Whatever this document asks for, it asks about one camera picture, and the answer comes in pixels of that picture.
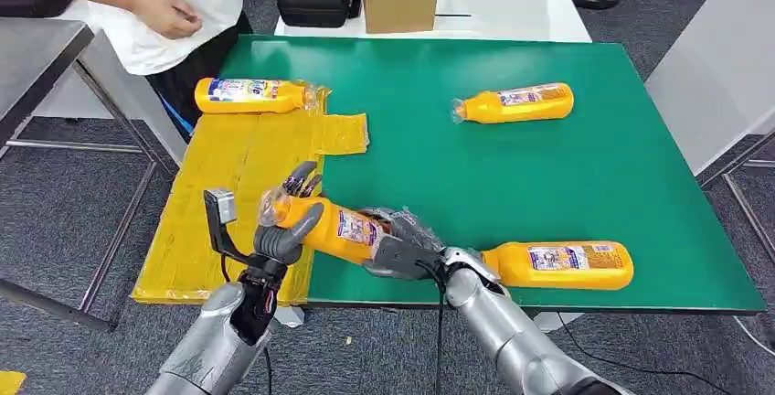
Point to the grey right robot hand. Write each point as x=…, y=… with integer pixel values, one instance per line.
x=402, y=253

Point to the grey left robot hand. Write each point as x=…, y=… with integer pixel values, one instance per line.
x=278, y=245

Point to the person's right hand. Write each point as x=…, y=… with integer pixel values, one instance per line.
x=166, y=13

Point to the orange plastic bottle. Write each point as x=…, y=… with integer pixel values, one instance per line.
x=248, y=96
x=521, y=104
x=330, y=229
x=563, y=266

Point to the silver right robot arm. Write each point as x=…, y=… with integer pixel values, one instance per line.
x=514, y=344

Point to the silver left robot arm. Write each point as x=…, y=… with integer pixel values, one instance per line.
x=206, y=350

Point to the white table leg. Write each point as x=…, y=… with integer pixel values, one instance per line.
x=289, y=317
x=557, y=322

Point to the yellow plastic sheet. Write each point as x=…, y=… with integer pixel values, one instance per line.
x=242, y=162

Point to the white table with panel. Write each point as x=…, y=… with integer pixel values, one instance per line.
x=139, y=113

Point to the green table mat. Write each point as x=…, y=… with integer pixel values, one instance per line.
x=484, y=174

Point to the steel table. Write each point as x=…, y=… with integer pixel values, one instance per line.
x=36, y=59

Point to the thin black pen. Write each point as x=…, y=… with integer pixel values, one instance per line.
x=454, y=15

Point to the yellow floor tape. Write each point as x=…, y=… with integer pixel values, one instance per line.
x=11, y=383

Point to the white side table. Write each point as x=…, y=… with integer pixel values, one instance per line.
x=714, y=59

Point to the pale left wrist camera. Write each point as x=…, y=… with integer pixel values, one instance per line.
x=224, y=206

